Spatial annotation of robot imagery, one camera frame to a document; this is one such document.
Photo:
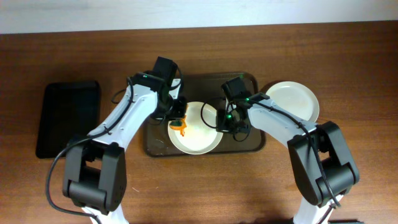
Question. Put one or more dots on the white plate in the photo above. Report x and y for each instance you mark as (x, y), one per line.
(199, 138)
(295, 98)

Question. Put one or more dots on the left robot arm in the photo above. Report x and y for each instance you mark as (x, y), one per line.
(95, 168)

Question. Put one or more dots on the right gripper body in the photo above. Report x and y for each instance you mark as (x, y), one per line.
(229, 125)

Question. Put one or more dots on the black plastic tray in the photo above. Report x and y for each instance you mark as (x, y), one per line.
(69, 109)

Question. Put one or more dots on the pale grey plate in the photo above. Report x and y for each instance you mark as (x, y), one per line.
(237, 111)

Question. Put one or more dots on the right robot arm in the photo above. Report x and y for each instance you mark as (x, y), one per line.
(322, 163)

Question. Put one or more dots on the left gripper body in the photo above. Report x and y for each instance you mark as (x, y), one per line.
(179, 113)

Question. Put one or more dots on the brown serving tray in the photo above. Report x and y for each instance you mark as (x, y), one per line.
(203, 88)

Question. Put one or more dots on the green and orange sponge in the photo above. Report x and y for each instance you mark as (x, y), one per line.
(179, 125)

